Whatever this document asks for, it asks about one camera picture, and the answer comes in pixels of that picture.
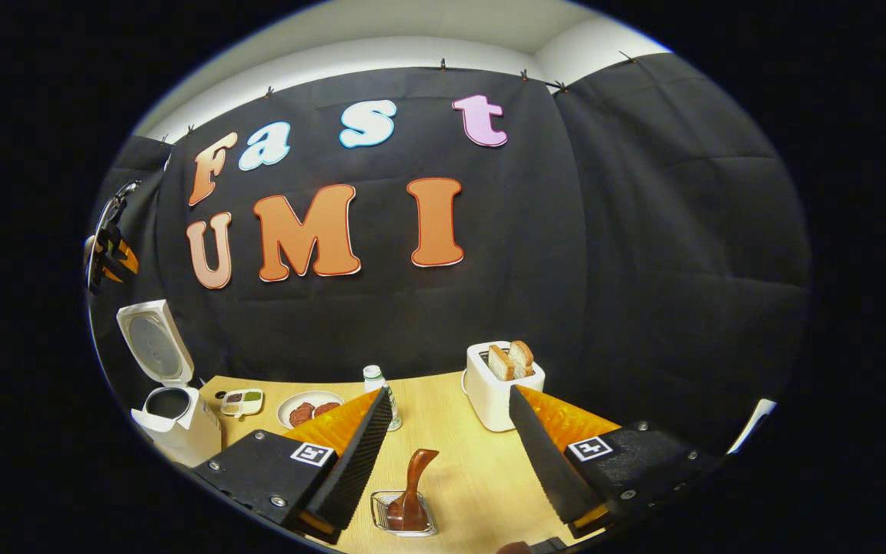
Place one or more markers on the white rice cooker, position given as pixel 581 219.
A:
pixel 181 431

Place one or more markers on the brown wooden spoon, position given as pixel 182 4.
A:
pixel 416 477

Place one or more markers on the toast bread slice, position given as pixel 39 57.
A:
pixel 500 363
pixel 523 357

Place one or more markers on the white round plate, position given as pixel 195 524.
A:
pixel 312 395

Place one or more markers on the white divided sauce dish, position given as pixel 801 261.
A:
pixel 242 400

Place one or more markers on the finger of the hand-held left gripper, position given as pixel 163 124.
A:
pixel 125 260

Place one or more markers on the white bottle with green label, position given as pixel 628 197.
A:
pixel 373 377

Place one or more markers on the white toaster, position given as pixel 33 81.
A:
pixel 489 400

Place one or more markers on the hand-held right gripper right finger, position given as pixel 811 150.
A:
pixel 550 469

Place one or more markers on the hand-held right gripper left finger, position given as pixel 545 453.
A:
pixel 354 469

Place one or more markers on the red meat slice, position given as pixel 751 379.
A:
pixel 326 408
pixel 301 415

